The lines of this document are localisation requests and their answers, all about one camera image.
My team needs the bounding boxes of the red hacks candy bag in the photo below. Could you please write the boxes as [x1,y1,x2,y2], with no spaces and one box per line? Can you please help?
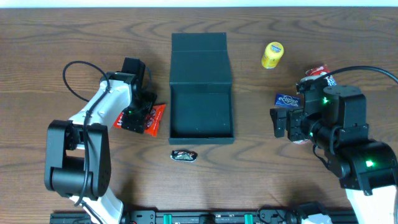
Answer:
[113,104,166,137]

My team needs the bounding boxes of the red pringles can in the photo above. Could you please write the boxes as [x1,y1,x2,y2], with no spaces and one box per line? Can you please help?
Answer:
[293,139,309,145]

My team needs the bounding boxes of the dark green box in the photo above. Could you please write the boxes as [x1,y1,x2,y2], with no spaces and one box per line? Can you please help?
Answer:
[169,33,235,145]

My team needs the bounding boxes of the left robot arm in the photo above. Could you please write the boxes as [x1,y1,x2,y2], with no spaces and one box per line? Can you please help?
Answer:
[44,57,157,223]

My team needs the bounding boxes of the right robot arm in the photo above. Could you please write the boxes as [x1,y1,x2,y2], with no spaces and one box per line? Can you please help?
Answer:
[270,78,397,223]

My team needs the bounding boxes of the blue eclipse mint tin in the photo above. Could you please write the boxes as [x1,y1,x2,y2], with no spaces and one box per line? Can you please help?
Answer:
[274,93,301,108]

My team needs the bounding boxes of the red panda biscuit box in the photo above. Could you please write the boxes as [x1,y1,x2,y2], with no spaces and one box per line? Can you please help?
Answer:
[303,65,337,86]

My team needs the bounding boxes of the small black candy wrapper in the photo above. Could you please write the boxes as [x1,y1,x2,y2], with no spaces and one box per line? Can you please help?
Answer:
[170,149,198,162]

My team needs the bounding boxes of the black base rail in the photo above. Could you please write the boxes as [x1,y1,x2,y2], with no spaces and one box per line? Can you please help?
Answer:
[49,202,358,224]

